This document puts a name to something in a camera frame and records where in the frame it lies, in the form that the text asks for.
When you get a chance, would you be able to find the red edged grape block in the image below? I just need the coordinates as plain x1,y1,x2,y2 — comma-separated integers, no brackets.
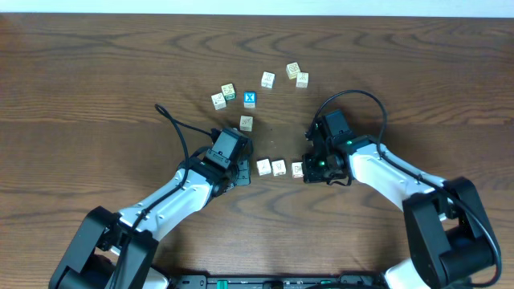
292,162,304,178

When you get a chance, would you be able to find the yellow edged white block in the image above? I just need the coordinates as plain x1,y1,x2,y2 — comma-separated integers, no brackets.
271,160,287,177

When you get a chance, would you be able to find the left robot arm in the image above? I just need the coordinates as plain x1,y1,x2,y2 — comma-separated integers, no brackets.
49,129,253,288

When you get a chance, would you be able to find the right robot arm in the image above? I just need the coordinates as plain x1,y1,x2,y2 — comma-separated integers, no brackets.
303,130,502,288

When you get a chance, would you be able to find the white block red drawing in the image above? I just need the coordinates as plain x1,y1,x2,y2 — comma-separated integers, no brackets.
211,92,226,110

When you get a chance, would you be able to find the blue X letter block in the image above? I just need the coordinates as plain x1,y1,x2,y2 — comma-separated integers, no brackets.
243,92,256,108

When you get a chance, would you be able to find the green edged picture block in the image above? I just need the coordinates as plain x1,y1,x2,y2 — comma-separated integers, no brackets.
221,83,236,100

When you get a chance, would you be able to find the yellow picture block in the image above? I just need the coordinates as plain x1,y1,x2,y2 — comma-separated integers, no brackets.
286,62,301,79

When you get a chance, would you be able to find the left black cable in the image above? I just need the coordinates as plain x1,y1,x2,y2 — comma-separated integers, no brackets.
108,103,220,289

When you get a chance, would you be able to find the black cable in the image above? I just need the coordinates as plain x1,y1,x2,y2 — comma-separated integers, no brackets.
305,88,503,288
108,103,220,289

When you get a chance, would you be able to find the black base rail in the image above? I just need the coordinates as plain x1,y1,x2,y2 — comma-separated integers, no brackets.
168,273,389,289

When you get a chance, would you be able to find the right black cable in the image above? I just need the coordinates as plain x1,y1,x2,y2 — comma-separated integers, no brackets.
305,88,503,288

